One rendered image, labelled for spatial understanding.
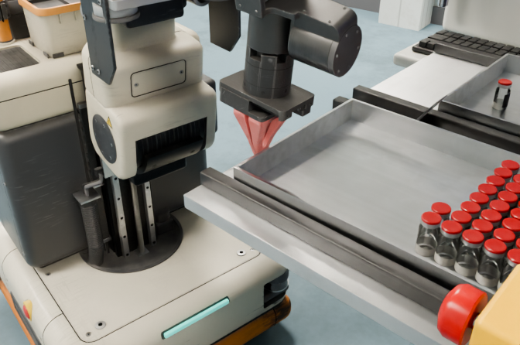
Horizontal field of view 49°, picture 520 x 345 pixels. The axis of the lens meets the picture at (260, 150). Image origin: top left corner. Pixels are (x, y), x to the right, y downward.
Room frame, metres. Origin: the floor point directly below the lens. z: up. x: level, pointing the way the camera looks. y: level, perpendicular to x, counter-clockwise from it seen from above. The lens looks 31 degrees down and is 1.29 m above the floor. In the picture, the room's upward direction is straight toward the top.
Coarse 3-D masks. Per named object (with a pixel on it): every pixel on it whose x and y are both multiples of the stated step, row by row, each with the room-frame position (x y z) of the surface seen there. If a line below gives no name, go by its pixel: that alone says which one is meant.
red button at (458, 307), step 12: (456, 288) 0.28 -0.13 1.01; (468, 288) 0.28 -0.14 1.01; (444, 300) 0.28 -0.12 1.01; (456, 300) 0.27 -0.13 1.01; (468, 300) 0.27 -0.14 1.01; (480, 300) 0.27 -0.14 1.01; (444, 312) 0.27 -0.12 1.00; (456, 312) 0.27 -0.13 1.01; (468, 312) 0.27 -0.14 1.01; (480, 312) 0.28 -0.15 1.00; (444, 324) 0.27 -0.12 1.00; (456, 324) 0.26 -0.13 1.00; (468, 324) 0.26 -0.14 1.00; (444, 336) 0.27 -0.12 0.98; (456, 336) 0.26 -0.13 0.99; (468, 336) 0.27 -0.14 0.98
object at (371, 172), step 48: (288, 144) 0.67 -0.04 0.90; (336, 144) 0.70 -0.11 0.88; (384, 144) 0.70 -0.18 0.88; (432, 144) 0.69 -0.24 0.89; (480, 144) 0.65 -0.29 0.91; (288, 192) 0.54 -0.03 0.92; (336, 192) 0.59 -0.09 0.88; (384, 192) 0.59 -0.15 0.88; (432, 192) 0.59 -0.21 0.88; (384, 240) 0.45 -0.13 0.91; (480, 288) 0.39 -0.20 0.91
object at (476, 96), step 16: (496, 64) 0.93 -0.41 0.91; (512, 64) 0.96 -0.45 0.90; (480, 80) 0.88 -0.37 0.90; (496, 80) 0.93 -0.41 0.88; (512, 80) 0.93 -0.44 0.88; (448, 96) 0.79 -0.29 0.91; (464, 96) 0.84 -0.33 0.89; (480, 96) 0.86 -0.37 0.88; (512, 96) 0.86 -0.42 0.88; (448, 112) 0.77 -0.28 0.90; (464, 112) 0.75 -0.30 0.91; (480, 112) 0.74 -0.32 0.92; (496, 112) 0.80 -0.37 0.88; (512, 112) 0.80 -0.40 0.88; (496, 128) 0.72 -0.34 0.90; (512, 128) 0.70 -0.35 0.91
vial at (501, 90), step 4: (500, 84) 0.81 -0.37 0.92; (496, 88) 0.82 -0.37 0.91; (500, 88) 0.82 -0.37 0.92; (504, 88) 0.81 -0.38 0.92; (508, 88) 0.81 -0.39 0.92; (496, 92) 0.82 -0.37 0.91; (500, 92) 0.81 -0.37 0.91; (504, 92) 0.81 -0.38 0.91; (508, 92) 0.81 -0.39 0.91; (496, 96) 0.82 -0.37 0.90; (500, 96) 0.81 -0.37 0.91; (504, 96) 0.81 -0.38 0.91; (496, 100) 0.81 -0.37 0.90; (500, 100) 0.81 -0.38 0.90; (492, 104) 0.82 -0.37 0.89; (496, 104) 0.81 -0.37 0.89; (500, 104) 0.81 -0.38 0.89; (496, 108) 0.81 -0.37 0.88; (500, 108) 0.81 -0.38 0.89; (504, 108) 0.81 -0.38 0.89
